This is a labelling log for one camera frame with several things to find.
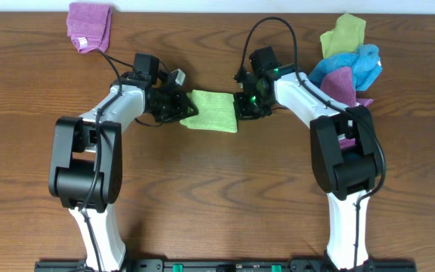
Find green microfiber cloth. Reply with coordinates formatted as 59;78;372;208
180;89;238;133

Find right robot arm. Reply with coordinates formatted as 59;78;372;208
234;63;385;270

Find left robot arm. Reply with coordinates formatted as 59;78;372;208
48;70;197;271

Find purple cloth in pile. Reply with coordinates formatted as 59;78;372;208
319;66;375;150

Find folded purple cloth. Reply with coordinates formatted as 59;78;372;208
66;2;113;54

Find green cloth in pile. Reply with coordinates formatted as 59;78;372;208
320;14;366;58

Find blue cloth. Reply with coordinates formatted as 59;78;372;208
308;44;382;91

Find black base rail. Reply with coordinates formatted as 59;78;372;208
34;258;418;272

